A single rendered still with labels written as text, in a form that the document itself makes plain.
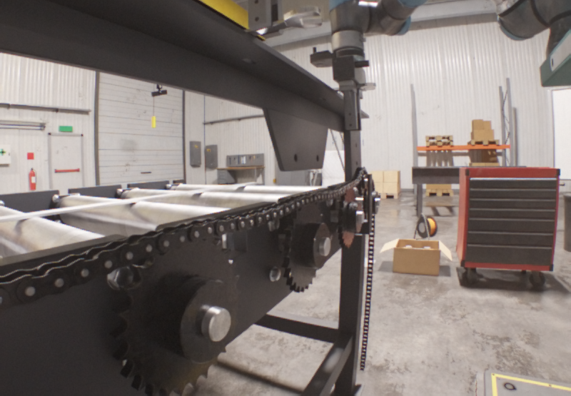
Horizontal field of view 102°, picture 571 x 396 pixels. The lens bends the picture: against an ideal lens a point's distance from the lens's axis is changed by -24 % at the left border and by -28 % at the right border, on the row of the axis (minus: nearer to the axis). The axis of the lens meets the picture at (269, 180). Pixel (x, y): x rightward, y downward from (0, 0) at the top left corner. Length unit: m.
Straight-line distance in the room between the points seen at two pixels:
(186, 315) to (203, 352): 0.05
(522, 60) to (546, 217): 9.09
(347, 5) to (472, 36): 10.73
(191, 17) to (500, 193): 2.45
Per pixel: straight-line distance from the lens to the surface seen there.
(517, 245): 2.67
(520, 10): 1.05
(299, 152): 0.65
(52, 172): 9.82
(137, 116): 11.51
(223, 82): 0.46
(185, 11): 0.32
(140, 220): 0.75
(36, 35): 0.31
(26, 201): 1.24
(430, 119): 10.59
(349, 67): 0.65
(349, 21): 0.72
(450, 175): 5.53
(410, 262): 2.84
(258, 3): 0.39
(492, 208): 2.56
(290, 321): 1.36
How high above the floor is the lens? 1.00
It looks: 3 degrees down
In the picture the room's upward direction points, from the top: 2 degrees counter-clockwise
